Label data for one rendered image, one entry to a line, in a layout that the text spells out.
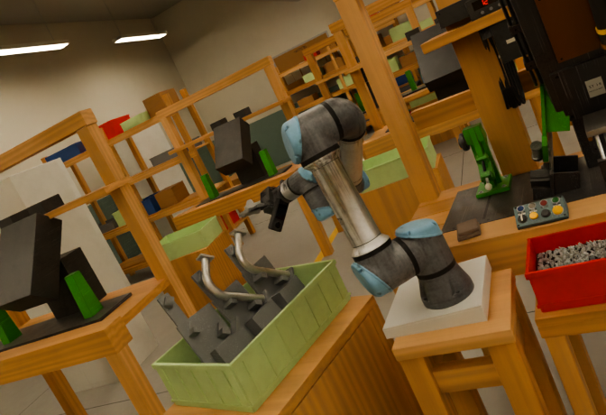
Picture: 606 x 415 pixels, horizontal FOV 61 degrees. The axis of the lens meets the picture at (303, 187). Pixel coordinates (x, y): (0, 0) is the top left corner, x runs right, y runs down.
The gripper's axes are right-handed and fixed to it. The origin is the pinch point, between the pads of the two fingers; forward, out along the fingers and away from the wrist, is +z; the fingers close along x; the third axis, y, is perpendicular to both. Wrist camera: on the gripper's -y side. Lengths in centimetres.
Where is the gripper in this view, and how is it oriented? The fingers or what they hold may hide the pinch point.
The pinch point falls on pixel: (255, 222)
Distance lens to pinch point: 194.4
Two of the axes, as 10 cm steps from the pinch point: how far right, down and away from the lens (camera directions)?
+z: -6.2, 4.9, 6.1
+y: -1.0, -8.2, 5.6
